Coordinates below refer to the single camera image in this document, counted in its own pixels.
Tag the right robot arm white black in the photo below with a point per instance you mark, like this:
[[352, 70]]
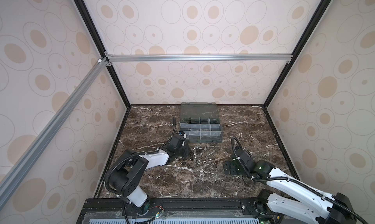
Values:
[[305, 203]]

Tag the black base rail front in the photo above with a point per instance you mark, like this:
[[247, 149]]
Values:
[[180, 211]]

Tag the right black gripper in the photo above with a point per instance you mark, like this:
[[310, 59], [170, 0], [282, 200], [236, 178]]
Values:
[[232, 168]]

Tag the diagonal aluminium rail left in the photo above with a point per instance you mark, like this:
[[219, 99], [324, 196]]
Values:
[[11, 182]]

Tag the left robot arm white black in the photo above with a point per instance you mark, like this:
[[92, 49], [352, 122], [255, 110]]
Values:
[[124, 176]]

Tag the clear plastic organizer box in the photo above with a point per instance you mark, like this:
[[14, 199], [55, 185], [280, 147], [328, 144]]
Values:
[[201, 123]]

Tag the horizontal aluminium rail back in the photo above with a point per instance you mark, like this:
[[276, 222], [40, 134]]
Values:
[[200, 58]]

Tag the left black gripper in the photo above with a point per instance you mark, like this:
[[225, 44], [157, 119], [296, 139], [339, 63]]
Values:
[[186, 151]]

